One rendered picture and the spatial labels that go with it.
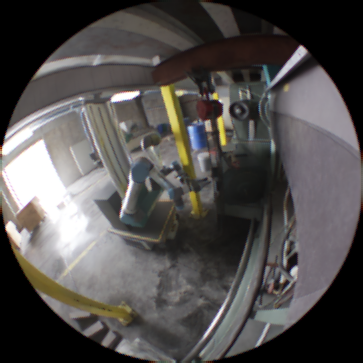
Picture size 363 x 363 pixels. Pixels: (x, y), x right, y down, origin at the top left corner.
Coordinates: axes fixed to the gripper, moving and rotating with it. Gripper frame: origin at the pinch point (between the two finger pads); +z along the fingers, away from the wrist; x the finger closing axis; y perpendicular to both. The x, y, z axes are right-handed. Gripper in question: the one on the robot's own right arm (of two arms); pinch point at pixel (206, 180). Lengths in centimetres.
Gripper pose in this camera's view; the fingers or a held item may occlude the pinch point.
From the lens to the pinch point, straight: 96.1
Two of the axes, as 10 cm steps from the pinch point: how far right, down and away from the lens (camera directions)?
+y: 2.4, 8.3, 5.0
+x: 2.8, 4.3, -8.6
